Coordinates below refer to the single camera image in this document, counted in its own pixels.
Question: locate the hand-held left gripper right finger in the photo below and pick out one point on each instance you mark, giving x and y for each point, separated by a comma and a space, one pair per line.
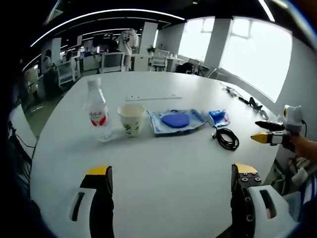
241, 203

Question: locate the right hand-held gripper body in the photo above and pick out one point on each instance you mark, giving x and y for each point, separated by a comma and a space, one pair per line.
293, 119

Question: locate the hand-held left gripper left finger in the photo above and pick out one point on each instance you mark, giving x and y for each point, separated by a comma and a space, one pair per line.
101, 198

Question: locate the blue tissue packet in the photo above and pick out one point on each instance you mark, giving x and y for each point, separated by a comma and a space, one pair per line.
219, 117

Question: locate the white paper cup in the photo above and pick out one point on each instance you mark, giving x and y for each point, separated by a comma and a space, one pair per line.
130, 121

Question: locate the clear plastic water bottle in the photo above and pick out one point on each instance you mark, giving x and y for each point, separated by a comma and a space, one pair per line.
97, 109

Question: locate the wet wipes pack blue lid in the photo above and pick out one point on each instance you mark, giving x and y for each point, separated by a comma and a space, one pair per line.
175, 121

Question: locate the person's right hand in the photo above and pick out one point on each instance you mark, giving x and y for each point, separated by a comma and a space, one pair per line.
305, 147

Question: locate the grey office chair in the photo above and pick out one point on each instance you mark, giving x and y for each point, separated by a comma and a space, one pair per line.
291, 205

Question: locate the blue striped white panel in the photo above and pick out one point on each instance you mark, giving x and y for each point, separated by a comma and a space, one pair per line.
308, 196

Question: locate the white table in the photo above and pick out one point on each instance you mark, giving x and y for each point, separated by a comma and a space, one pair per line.
161, 161

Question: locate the curved ceiling light strip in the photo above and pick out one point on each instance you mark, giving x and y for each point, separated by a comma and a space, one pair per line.
266, 10
99, 21

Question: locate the white mesh office chair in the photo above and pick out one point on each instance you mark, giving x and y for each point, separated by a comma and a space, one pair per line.
161, 59
68, 73
111, 62

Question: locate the green potted plant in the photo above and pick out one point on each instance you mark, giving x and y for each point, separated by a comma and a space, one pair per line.
151, 49

